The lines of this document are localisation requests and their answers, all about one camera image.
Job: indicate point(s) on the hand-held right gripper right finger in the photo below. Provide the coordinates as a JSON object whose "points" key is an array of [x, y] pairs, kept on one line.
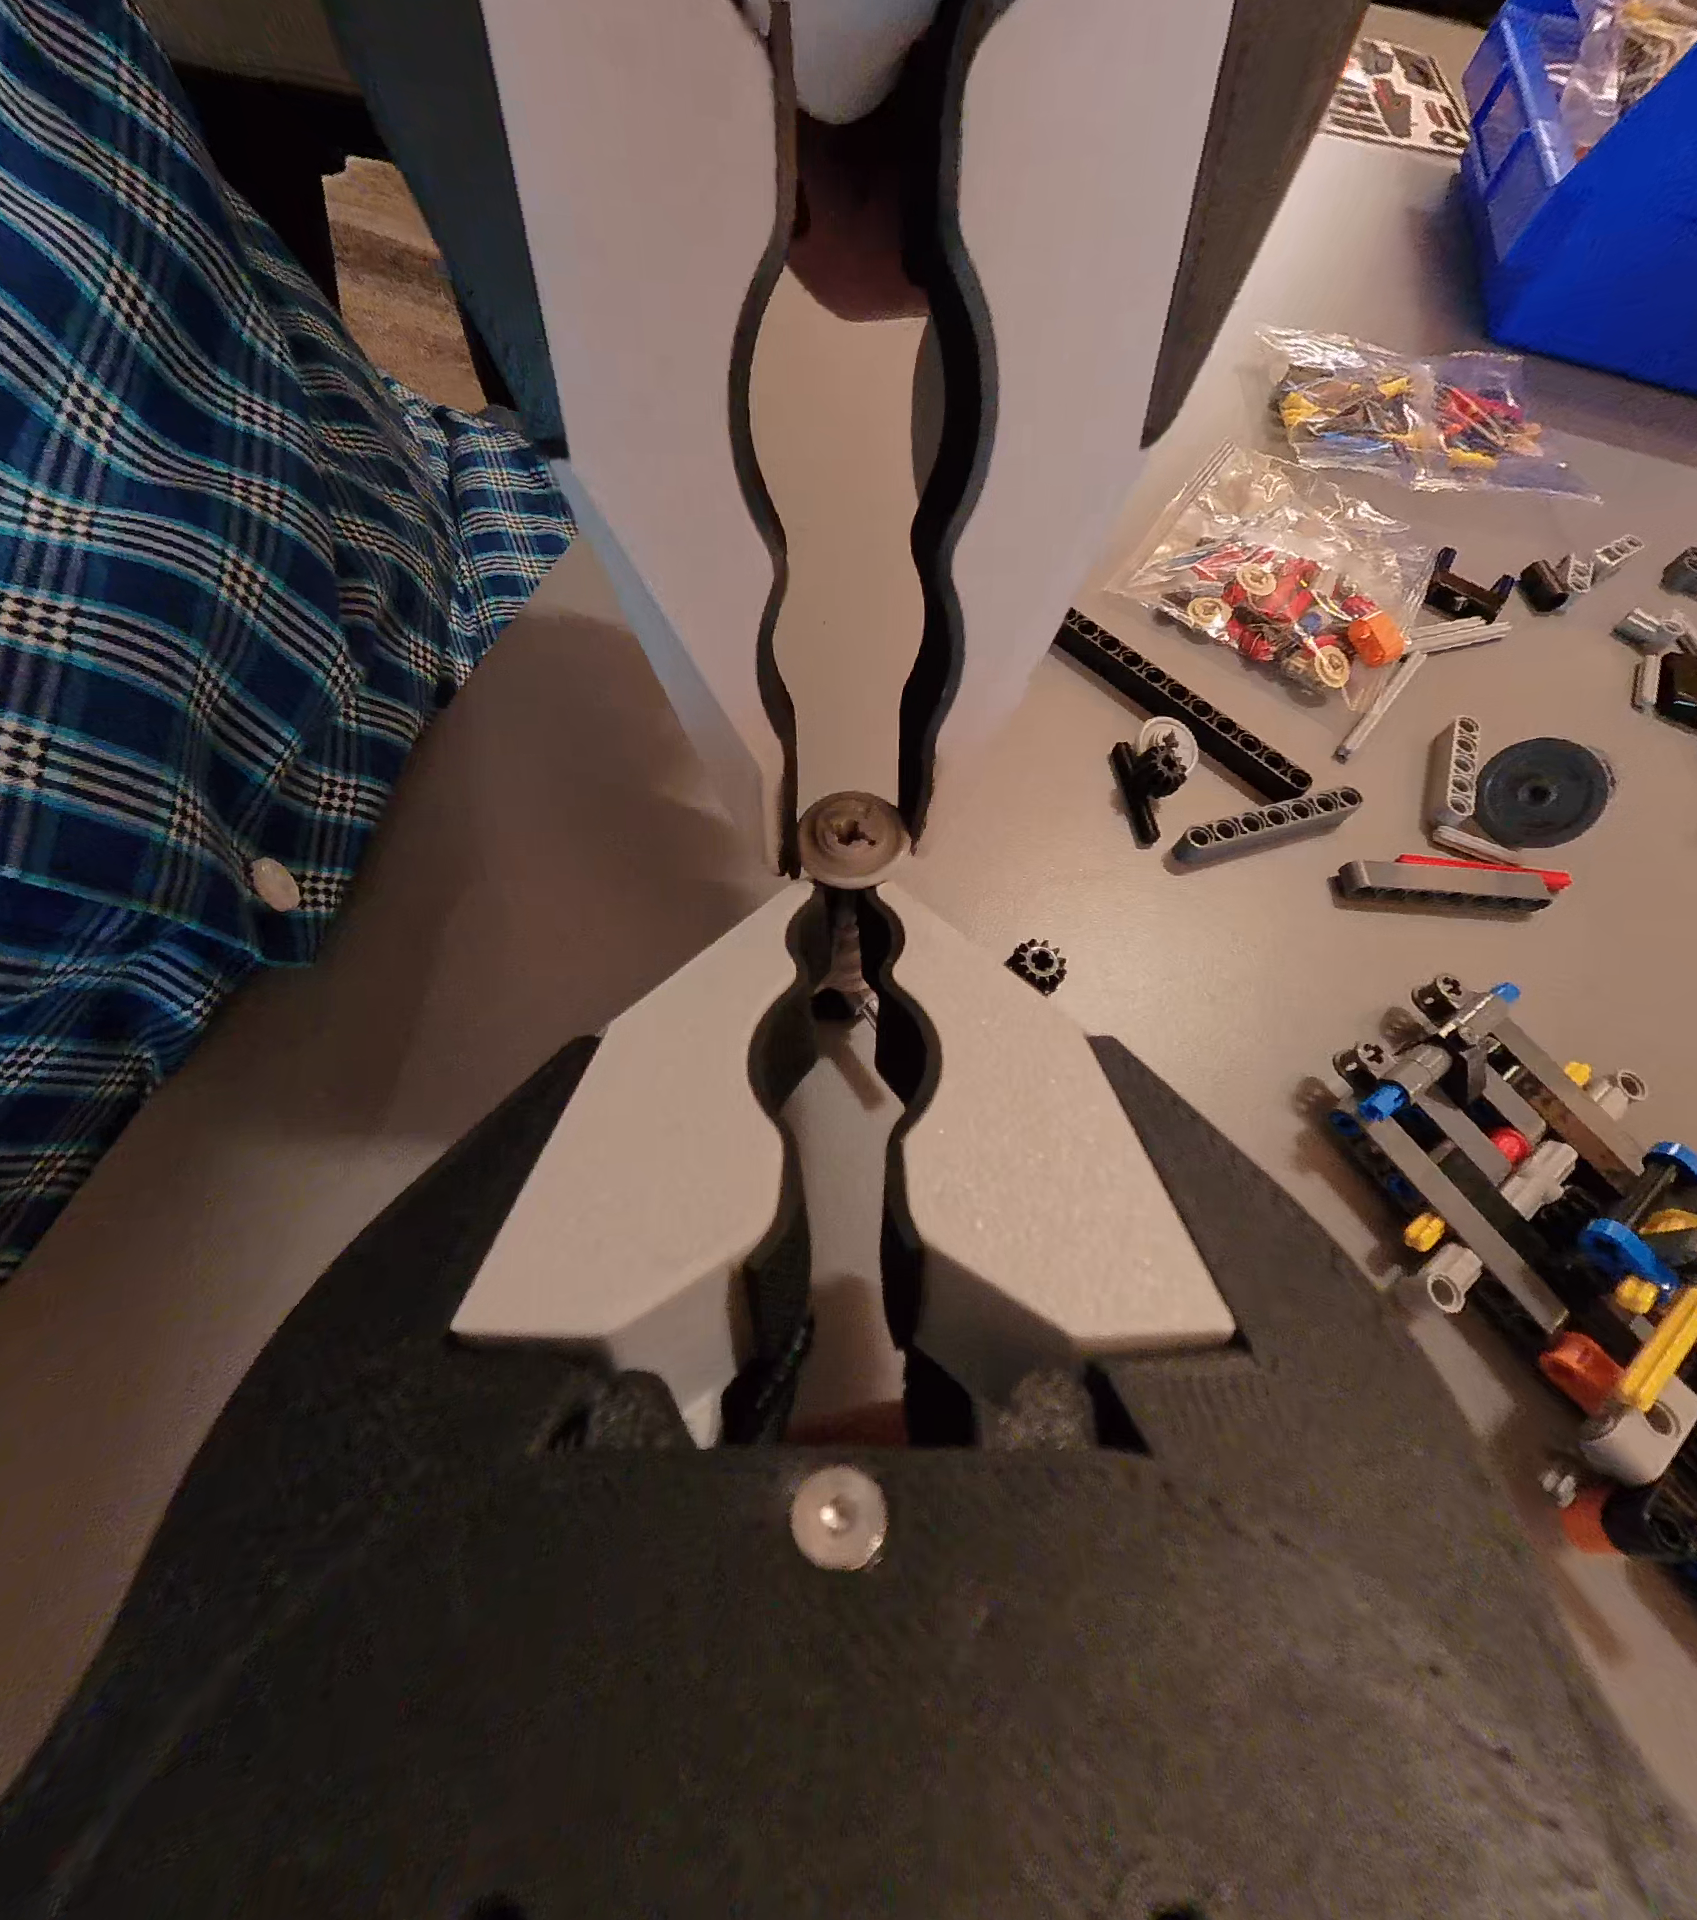
{"points": [[1073, 1184]]}

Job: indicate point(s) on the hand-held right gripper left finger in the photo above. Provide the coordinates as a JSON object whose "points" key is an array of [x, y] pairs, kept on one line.
{"points": [[609, 1184]]}

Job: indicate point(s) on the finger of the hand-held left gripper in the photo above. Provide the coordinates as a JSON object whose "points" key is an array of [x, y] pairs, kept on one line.
{"points": [[639, 301], [1060, 301]]}

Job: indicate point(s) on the grey wheel with black gear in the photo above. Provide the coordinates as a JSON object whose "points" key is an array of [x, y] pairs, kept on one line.
{"points": [[1167, 751]]}

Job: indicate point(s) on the black toy elbow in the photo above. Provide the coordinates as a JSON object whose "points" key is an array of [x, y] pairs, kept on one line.
{"points": [[1543, 585]]}

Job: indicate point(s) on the person's left hand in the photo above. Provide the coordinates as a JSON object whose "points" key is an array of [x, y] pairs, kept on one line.
{"points": [[864, 225]]}

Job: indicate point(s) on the small black toy gear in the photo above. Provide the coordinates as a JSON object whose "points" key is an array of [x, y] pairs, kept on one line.
{"points": [[1041, 964]]}

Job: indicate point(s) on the clear bag red tan parts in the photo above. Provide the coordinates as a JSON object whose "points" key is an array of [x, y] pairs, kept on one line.
{"points": [[1283, 593]]}

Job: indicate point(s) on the clear bag yellow blue parts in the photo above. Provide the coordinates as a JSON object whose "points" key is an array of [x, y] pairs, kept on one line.
{"points": [[1417, 413]]}

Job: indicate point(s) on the sticker sheet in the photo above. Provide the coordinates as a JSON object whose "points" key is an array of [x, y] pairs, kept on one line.
{"points": [[1395, 90]]}

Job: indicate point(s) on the dark grey holed toy beam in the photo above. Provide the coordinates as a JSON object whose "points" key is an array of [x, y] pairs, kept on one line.
{"points": [[1268, 824]]}

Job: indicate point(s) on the black holed toy beam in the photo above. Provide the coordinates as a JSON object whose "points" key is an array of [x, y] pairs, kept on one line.
{"points": [[1180, 699]]}

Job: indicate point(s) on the dark grey flat toy beam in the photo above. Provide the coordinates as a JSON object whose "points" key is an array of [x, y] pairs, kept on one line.
{"points": [[1447, 884]]}

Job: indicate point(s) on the toy car chassis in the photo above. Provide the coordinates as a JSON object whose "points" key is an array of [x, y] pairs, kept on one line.
{"points": [[1568, 1200]]}

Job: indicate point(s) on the red toy axle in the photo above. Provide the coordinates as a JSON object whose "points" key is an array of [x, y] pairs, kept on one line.
{"points": [[1478, 866]]}

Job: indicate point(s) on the long grey toy axle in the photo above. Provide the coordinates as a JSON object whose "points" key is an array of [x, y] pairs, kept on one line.
{"points": [[1460, 634], [1381, 705]]}

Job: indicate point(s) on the short grey toy axle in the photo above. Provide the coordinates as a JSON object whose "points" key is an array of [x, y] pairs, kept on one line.
{"points": [[1478, 844]]}

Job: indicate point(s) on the light grey holed toy beam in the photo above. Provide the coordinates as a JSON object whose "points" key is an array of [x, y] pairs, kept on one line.
{"points": [[1453, 773]]}

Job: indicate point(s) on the person's plaid shirt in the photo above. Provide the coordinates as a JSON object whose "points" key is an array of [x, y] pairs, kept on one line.
{"points": [[112, 601]]}

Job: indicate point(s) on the blue plastic bin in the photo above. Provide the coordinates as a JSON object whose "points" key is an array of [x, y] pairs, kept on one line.
{"points": [[1657, 225]]}

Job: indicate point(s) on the light grey toy connector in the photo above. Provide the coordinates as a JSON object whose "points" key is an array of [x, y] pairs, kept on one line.
{"points": [[1606, 560], [1651, 630]]}

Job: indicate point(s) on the black toy wheel disc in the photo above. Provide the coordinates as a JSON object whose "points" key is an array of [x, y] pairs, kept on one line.
{"points": [[1543, 791]]}

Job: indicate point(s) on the clear bags of toy parts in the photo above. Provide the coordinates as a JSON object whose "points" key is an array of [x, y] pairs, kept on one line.
{"points": [[1627, 60]]}

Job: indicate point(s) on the dark grey toy connector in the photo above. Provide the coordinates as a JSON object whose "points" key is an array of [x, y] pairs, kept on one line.
{"points": [[1694, 570]]}

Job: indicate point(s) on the black chair frame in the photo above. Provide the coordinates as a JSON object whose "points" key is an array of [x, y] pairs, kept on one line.
{"points": [[263, 180]]}

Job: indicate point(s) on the black toy bracket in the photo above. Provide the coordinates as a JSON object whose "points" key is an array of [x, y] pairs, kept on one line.
{"points": [[1464, 589]]}

